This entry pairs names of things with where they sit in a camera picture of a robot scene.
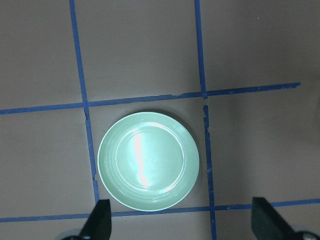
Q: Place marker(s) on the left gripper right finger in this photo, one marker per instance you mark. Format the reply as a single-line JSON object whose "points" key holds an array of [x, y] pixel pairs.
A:
{"points": [[268, 224]]}

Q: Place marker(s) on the left green plate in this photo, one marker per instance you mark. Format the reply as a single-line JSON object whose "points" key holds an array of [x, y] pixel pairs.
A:
{"points": [[148, 161]]}

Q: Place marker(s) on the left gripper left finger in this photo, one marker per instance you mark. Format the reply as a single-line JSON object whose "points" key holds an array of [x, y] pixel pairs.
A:
{"points": [[98, 225]]}

